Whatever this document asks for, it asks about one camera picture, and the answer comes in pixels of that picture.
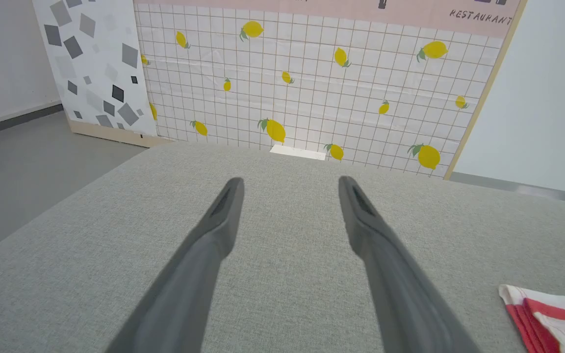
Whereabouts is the grey squares print panel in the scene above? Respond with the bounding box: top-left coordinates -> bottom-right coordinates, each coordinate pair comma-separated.
32,0 -> 174,149

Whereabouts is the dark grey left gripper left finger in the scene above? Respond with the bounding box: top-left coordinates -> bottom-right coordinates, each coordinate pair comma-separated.
105,177 -> 245,353

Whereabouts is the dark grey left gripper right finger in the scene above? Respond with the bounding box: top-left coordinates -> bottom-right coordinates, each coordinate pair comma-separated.
337,175 -> 480,353

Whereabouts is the lemon print grid panel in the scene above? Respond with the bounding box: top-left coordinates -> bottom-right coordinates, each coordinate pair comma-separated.
132,0 -> 529,180

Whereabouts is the white block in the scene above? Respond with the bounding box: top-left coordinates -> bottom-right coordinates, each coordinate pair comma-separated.
269,144 -> 328,162

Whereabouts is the red garment with white trim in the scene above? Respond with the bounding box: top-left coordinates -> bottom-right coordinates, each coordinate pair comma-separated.
498,284 -> 565,353

